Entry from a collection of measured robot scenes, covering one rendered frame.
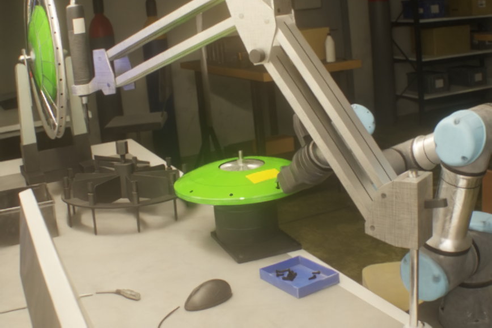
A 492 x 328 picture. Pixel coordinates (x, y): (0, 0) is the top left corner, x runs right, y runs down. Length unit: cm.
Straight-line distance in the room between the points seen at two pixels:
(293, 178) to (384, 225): 35
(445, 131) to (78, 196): 108
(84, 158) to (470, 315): 133
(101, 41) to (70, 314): 535
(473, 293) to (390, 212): 32
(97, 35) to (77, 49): 445
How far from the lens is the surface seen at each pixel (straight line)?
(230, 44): 506
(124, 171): 176
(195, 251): 150
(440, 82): 716
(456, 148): 96
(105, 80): 128
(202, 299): 122
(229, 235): 148
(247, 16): 102
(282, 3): 101
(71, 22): 137
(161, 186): 171
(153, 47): 588
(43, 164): 207
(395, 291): 190
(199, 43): 111
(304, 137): 121
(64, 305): 51
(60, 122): 192
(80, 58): 137
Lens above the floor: 146
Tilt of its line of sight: 12 degrees down
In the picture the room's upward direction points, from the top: 5 degrees counter-clockwise
